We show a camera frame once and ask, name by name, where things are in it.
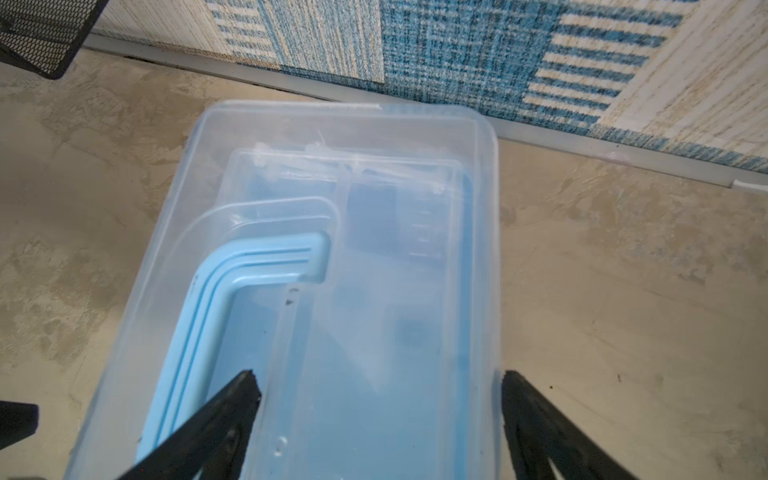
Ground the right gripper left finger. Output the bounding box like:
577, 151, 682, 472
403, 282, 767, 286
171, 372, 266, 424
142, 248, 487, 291
120, 370, 262, 480

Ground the light blue plastic toolbox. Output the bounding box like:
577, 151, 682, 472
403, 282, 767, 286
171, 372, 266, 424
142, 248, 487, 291
66, 101, 502, 479

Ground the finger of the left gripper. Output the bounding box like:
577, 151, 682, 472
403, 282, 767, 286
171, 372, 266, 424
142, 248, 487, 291
0, 400, 39, 450

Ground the black wire mesh shelf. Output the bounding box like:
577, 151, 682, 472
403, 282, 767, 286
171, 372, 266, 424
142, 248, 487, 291
1, 0, 108, 80

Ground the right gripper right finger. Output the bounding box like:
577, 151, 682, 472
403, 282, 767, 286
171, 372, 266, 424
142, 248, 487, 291
501, 370, 634, 479

